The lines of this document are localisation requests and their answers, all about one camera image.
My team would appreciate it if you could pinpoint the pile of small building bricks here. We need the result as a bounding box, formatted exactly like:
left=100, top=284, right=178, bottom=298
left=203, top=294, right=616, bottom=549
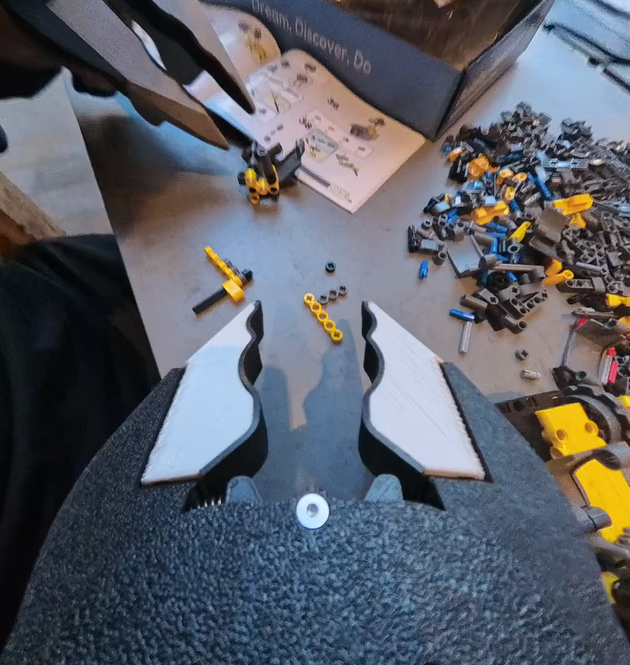
left=407, top=101, right=630, bottom=387

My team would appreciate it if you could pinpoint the grey and yellow brick assembly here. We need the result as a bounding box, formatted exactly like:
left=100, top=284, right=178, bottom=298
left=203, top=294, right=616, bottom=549
left=237, top=138, right=306, bottom=206

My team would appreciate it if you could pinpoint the yellow and black brick vehicle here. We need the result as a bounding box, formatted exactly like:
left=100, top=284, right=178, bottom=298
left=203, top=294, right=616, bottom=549
left=497, top=385, right=630, bottom=665

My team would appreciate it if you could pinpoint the person's black clothing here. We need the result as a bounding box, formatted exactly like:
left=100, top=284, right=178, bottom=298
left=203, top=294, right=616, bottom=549
left=0, top=234, right=165, bottom=665

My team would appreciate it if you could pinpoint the yellow perforated brick beam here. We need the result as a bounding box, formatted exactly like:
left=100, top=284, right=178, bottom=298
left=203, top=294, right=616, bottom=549
left=203, top=246, right=243, bottom=290

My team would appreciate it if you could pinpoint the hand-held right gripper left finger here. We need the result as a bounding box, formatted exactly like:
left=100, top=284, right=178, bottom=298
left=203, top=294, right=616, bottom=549
left=141, top=302, right=270, bottom=487

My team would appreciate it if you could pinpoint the grey desk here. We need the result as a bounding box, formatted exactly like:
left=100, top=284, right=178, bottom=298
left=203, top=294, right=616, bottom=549
left=71, top=21, right=630, bottom=502

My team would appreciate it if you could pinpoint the grey cardboard box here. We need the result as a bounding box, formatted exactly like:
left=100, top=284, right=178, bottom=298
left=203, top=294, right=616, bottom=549
left=206, top=0, right=556, bottom=142

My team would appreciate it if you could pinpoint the small yellow brick piece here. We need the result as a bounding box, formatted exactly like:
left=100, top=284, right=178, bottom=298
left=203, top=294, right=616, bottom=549
left=303, top=293, right=346, bottom=345

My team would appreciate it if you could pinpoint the black axle with yellow connector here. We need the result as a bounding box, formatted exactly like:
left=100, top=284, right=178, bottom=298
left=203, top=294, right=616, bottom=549
left=192, top=271, right=254, bottom=317

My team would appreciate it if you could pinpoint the open instruction booklet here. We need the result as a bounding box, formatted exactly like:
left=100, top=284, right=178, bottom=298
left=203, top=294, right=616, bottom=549
left=191, top=11, right=429, bottom=215

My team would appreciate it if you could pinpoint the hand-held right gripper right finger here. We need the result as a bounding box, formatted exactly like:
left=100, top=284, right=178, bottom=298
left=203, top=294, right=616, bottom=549
left=359, top=302, right=488, bottom=481

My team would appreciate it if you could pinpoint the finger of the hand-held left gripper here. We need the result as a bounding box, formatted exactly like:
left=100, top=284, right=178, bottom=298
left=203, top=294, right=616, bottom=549
left=45, top=0, right=232, bottom=150
left=139, top=0, right=257, bottom=114

